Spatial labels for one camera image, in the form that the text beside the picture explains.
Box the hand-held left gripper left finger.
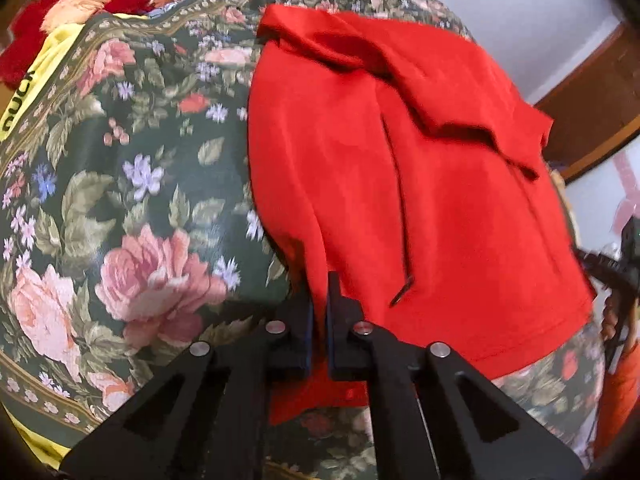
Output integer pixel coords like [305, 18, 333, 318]
[59, 285, 316, 480]

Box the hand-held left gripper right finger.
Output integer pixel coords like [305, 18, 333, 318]
[325, 270, 587, 480]

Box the red zip jacket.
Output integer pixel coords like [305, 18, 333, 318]
[246, 2, 597, 427]

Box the orange cloth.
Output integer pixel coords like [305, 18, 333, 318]
[592, 355, 640, 458]

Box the dark floral blanket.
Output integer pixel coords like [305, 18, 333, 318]
[0, 0, 607, 480]

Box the yellow cloth black lettering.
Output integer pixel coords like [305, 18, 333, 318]
[0, 22, 93, 143]

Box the peach fluffy cloth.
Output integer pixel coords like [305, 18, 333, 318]
[40, 0, 123, 33]

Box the red fluffy cloth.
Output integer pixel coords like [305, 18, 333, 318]
[0, 0, 153, 92]

